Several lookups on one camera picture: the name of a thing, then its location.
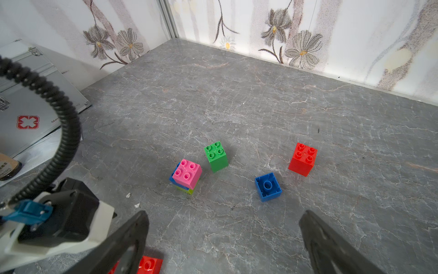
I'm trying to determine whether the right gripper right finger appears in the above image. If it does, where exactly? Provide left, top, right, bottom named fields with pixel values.
left=299, top=210, right=383, bottom=274

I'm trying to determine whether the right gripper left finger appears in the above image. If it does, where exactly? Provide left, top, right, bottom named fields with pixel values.
left=66, top=211, right=149, bottom=274

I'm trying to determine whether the long red lego brick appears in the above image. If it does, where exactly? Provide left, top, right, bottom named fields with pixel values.
left=108, top=256, right=163, bottom=274

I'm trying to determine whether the lime green square lego brick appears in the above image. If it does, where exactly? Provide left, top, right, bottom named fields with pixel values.
left=176, top=186, right=194, bottom=195

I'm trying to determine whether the pink square lego brick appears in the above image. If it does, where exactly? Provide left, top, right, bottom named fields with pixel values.
left=172, top=159, right=202, bottom=190

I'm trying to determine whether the upturned blue square lego brick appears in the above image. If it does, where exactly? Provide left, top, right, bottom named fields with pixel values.
left=254, top=173, right=282, bottom=202

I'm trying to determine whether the red square lego brick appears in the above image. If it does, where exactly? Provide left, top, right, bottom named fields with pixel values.
left=288, top=143, right=318, bottom=177

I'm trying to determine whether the grey metal control box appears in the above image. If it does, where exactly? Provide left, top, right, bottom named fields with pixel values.
left=1, top=41, right=91, bottom=158

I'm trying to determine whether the black corrugated cable conduit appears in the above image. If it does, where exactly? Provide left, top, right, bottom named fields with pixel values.
left=0, top=55, right=83, bottom=204

